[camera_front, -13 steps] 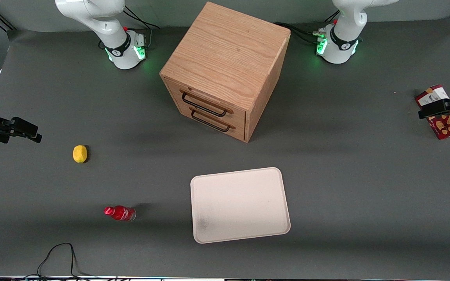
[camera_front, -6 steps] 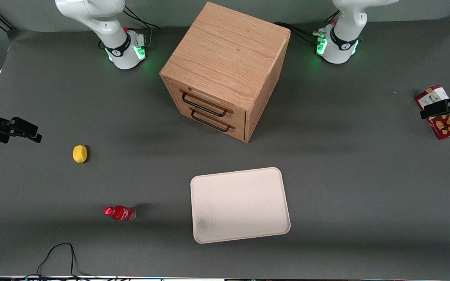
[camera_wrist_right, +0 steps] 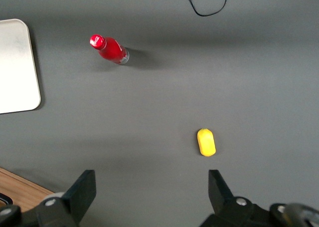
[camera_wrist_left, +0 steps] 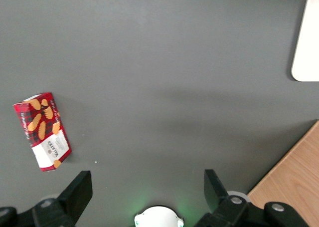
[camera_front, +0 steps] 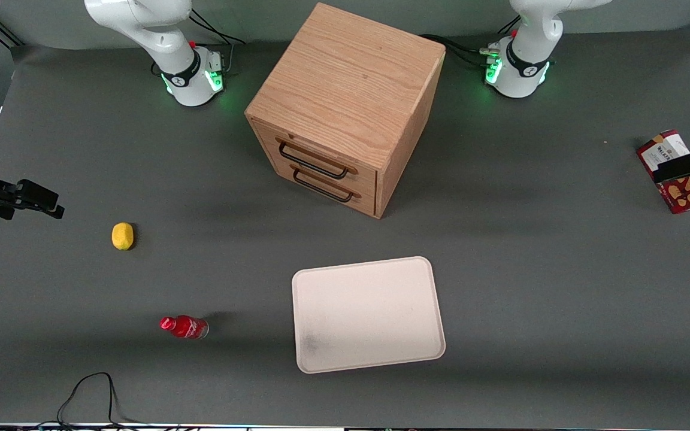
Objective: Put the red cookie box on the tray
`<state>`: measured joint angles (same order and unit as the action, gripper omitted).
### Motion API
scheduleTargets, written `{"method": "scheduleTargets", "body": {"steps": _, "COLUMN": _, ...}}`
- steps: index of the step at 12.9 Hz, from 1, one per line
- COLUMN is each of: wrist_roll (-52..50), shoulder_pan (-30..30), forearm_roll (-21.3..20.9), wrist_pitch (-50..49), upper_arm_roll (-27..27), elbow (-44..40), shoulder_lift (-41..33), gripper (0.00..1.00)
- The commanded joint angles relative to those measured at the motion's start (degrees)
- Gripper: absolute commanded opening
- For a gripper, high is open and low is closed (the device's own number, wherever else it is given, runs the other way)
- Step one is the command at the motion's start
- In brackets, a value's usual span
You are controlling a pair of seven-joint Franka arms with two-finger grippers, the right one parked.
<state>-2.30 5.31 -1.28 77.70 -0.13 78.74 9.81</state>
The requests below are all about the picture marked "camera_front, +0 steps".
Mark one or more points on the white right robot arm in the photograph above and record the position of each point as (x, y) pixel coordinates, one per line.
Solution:
(159, 36)

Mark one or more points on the yellow lemon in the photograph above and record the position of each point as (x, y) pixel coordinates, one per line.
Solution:
(122, 236)

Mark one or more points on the red cookie box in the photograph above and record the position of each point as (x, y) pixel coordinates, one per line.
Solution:
(689, 194)

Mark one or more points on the red soda bottle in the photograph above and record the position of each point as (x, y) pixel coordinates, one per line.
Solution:
(186, 327)

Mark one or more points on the pale pink rectangular tray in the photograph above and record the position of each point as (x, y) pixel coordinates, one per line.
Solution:
(366, 314)

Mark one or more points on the wooden drawer front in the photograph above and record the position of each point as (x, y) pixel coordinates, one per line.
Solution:
(266, 134)
(276, 164)

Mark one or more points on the oak wooden drawer cabinet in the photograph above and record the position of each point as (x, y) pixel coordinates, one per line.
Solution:
(345, 84)

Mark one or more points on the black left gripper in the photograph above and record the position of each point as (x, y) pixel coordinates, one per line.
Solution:
(682, 166)

